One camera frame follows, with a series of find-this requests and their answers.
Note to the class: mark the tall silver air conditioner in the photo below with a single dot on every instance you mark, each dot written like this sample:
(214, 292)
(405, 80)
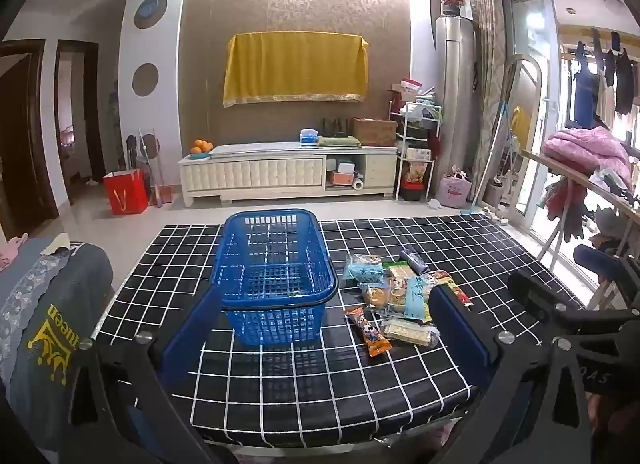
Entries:
(457, 94)

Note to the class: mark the cardboard box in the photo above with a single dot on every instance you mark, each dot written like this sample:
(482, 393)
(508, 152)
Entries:
(374, 132)

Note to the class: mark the clear round cake packet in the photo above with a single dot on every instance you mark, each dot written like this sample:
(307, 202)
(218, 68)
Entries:
(399, 294)
(375, 295)

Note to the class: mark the white shelf rack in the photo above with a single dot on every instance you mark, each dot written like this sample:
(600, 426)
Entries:
(417, 117)

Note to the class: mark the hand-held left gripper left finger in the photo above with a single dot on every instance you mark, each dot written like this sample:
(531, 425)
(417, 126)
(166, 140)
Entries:
(187, 339)

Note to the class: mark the brown round wall disc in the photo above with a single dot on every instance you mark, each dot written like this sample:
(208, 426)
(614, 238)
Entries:
(145, 79)

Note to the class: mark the red cloth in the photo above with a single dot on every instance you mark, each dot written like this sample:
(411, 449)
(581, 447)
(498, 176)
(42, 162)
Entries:
(435, 145)

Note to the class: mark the red paper bag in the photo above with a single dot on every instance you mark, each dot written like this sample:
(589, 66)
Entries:
(125, 191)

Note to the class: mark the red clothes pile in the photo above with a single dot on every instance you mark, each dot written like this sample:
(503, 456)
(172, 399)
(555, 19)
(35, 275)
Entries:
(567, 201)

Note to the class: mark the hanging dark clothes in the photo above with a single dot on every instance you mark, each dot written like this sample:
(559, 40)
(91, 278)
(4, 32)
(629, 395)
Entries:
(622, 79)

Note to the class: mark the pink blanket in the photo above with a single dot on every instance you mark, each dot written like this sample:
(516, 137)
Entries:
(585, 149)

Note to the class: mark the blue plastic basket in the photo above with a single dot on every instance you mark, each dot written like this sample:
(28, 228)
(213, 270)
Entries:
(275, 301)

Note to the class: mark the person's grey printed shirt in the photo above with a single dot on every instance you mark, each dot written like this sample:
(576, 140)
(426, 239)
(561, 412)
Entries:
(55, 324)

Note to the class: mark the orange snack packet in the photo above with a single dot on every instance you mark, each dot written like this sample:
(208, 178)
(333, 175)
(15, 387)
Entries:
(369, 331)

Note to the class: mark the pile of oranges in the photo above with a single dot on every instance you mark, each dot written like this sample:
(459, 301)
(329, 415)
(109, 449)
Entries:
(201, 146)

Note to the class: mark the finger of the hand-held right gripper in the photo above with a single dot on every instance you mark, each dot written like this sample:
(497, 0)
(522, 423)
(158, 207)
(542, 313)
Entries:
(532, 291)

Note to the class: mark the blue plate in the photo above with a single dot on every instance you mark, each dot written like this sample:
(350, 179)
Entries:
(200, 156)

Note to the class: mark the round wall disc blue centre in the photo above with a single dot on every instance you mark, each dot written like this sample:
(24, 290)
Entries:
(150, 11)

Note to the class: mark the green folded cloth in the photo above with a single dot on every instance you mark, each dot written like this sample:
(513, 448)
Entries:
(339, 142)

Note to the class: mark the black router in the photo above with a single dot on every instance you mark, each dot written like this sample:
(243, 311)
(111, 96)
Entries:
(334, 129)

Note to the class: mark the pink bag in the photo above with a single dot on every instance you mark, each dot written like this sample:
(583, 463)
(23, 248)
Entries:
(454, 190)

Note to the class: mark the black white checkered tablecloth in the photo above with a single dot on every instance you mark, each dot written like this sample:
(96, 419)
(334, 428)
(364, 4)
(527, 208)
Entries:
(300, 384)

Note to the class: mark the cream TV cabinet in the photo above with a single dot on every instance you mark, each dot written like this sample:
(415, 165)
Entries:
(280, 172)

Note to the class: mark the light blue labelled cake packet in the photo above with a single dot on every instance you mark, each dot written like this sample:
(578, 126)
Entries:
(419, 300)

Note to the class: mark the white paper roll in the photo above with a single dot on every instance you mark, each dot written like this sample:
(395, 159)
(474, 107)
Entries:
(357, 185)

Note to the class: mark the grey floral cloth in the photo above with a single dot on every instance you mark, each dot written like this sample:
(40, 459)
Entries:
(20, 294)

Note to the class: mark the purple snack packet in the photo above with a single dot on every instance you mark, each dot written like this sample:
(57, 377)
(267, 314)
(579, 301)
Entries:
(412, 260)

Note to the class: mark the light blue bear cake packet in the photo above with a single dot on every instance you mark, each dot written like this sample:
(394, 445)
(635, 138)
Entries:
(362, 271)

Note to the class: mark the blue tissue box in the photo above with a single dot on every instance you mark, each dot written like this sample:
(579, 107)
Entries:
(309, 137)

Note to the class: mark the arched standing mirror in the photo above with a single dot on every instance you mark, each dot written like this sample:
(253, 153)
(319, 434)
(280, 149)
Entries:
(522, 109)

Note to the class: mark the blue white box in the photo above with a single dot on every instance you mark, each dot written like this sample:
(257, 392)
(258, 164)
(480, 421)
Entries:
(345, 167)

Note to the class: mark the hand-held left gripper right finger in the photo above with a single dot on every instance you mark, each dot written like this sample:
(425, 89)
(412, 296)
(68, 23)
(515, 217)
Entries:
(457, 339)

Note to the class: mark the yellow cloth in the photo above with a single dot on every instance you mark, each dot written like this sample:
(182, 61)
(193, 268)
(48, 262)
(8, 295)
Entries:
(295, 64)

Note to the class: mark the orange box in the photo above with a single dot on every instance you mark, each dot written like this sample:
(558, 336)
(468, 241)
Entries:
(343, 178)

